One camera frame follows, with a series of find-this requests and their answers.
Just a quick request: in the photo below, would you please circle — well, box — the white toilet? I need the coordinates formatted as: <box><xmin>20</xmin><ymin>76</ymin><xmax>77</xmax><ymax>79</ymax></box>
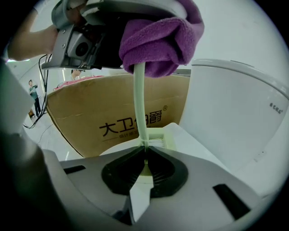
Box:
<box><xmin>179</xmin><ymin>58</ymin><xmax>289</xmax><ymax>199</ymax></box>

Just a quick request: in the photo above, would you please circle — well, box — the black cable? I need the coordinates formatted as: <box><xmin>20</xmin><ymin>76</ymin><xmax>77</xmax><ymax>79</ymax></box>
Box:
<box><xmin>23</xmin><ymin>53</ymin><xmax>53</xmax><ymax>130</ymax></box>

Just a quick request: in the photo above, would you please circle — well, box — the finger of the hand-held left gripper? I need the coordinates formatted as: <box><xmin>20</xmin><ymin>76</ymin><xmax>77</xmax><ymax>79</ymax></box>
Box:
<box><xmin>81</xmin><ymin>0</ymin><xmax>188</xmax><ymax>20</ymax></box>

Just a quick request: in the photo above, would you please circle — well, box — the pale green toilet brush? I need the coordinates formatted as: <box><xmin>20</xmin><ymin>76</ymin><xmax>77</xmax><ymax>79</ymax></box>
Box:
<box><xmin>132</xmin><ymin>62</ymin><xmax>167</xmax><ymax>179</ymax></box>

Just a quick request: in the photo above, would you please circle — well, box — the pink fabric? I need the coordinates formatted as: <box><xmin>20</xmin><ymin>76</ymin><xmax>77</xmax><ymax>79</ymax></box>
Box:
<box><xmin>53</xmin><ymin>75</ymin><xmax>105</xmax><ymax>91</ymax></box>

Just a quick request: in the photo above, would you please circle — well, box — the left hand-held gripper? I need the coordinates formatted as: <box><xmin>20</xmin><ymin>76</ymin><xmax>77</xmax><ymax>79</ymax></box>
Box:
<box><xmin>41</xmin><ymin>0</ymin><xmax>134</xmax><ymax>71</ymax></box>

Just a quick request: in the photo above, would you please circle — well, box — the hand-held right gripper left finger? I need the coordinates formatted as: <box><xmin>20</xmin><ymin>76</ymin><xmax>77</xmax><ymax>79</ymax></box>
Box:
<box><xmin>42</xmin><ymin>146</ymin><xmax>145</xmax><ymax>231</ymax></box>

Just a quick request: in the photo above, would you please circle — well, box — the brown cardboard box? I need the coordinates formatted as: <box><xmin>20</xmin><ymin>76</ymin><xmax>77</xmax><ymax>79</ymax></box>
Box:
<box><xmin>46</xmin><ymin>73</ymin><xmax>191</xmax><ymax>158</ymax></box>

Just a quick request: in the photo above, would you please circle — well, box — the person's left forearm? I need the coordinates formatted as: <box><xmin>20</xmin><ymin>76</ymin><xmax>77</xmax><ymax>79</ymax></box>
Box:
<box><xmin>7</xmin><ymin>22</ymin><xmax>60</xmax><ymax>62</ymax></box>

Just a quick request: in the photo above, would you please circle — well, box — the purple cloth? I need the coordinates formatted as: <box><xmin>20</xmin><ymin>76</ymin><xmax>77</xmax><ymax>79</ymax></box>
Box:
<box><xmin>118</xmin><ymin>0</ymin><xmax>205</xmax><ymax>79</ymax></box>

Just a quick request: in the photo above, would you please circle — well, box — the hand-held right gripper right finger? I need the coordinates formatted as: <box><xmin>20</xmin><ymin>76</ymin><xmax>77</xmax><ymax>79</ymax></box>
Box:
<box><xmin>135</xmin><ymin>146</ymin><xmax>270</xmax><ymax>231</ymax></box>

